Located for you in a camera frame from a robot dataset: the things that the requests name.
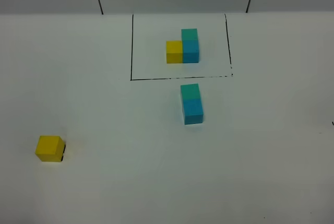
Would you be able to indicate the yellow template block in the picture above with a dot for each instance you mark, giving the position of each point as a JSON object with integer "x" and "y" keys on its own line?
{"x": 174, "y": 52}

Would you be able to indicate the green template block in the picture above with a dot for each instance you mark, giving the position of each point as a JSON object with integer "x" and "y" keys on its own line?
{"x": 189, "y": 35}

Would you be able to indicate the blue template block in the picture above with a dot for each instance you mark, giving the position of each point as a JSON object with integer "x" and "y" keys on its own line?
{"x": 190, "y": 51}

